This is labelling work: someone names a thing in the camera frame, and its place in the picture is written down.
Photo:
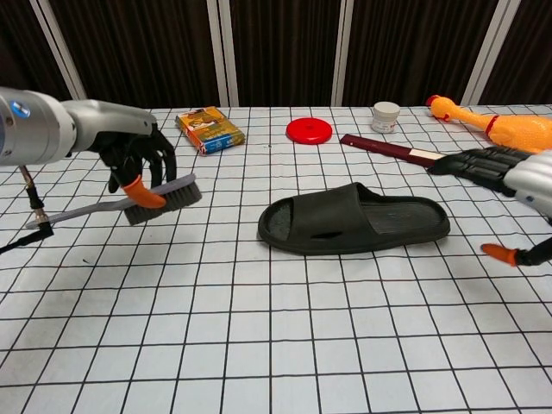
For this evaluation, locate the white checkered tablecloth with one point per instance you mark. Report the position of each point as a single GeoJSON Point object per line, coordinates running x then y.
{"type": "Point", "coordinates": [259, 323]}

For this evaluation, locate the small white jar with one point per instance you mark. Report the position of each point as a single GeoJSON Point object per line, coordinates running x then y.
{"type": "Point", "coordinates": [385, 117]}

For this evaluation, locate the orange printed carton box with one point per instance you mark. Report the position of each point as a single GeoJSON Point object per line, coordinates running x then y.
{"type": "Point", "coordinates": [209, 129]}

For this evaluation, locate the black rubber slipper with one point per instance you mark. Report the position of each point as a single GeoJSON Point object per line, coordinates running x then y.
{"type": "Point", "coordinates": [328, 211]}

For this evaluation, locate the yellow rubber chicken toy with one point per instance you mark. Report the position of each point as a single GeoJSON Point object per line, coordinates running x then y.
{"type": "Point", "coordinates": [517, 129]}

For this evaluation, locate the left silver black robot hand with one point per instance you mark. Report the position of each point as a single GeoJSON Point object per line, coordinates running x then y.
{"type": "Point", "coordinates": [112, 121]}

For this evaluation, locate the red round disc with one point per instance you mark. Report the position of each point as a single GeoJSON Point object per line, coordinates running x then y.
{"type": "Point", "coordinates": [309, 131]}

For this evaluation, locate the grey scrub brush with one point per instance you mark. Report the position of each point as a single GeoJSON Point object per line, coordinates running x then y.
{"type": "Point", "coordinates": [181, 196]}

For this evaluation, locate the white partition frame post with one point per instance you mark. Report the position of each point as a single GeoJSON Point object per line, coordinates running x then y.
{"type": "Point", "coordinates": [346, 52]}
{"type": "Point", "coordinates": [222, 52]}
{"type": "Point", "coordinates": [60, 52]}
{"type": "Point", "coordinates": [486, 52]}

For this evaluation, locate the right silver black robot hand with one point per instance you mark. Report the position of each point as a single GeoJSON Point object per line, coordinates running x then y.
{"type": "Point", "coordinates": [487, 168]}

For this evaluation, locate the dark red folded fan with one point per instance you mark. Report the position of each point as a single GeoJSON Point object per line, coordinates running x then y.
{"type": "Point", "coordinates": [388, 148]}

